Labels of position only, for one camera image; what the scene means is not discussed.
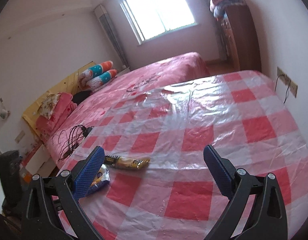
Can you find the pink bed with heart blanket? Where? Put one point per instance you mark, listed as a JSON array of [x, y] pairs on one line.
[[177, 69]]

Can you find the floral pillow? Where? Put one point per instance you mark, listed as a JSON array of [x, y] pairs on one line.
[[49, 104]]

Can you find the pink checkered plastic tablecloth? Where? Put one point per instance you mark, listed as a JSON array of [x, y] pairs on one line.
[[175, 197]]

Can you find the striped colourful bolster pillow upper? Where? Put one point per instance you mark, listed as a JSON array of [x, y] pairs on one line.
[[95, 71]]

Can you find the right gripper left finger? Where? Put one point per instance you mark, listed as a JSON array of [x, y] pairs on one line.
[[51, 205]]

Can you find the black office chair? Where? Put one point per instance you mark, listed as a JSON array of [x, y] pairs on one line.
[[11, 183]]

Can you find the purple yellow snack packet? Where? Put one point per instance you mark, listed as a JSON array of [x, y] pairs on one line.
[[101, 180]]

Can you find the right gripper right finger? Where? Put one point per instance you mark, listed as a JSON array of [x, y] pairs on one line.
[[255, 208]]

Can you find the yellow wooden headboard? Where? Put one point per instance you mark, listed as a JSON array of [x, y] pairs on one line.
[[67, 85]]

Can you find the brown wooden cabinet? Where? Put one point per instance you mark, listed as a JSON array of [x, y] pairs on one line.
[[240, 37]]

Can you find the bright window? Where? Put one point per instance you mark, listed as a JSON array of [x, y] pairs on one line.
[[150, 19]]

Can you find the black cloth on bed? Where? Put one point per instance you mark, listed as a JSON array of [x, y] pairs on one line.
[[79, 97]]

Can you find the black power adapter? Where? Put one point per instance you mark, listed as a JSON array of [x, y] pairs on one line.
[[86, 131]]

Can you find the wall socket plate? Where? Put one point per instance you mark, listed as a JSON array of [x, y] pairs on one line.
[[293, 87]]

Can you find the folded blankets on cabinet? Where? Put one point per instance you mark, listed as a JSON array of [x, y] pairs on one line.
[[217, 7]]

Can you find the black yellow snack bar wrapper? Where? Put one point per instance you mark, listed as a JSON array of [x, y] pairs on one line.
[[126, 163]]

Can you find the white bedside table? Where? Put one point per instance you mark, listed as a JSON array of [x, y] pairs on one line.
[[41, 163]]

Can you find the folded pink blanket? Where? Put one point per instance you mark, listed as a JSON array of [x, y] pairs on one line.
[[64, 108]]

